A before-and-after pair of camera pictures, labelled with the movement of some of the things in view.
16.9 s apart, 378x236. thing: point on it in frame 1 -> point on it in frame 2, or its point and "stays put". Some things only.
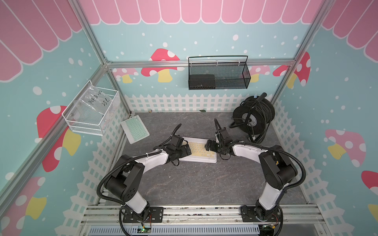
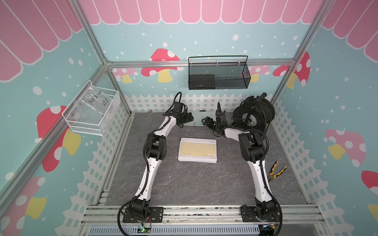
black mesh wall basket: x=221 y=72 stays put
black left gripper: x=181 y=155 -> x=186 y=118
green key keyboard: x=135 y=129 -> x=198 y=117
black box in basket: x=200 y=81 stays put
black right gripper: x=212 y=142 -> x=207 y=119
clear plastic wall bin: x=92 y=110 stays put
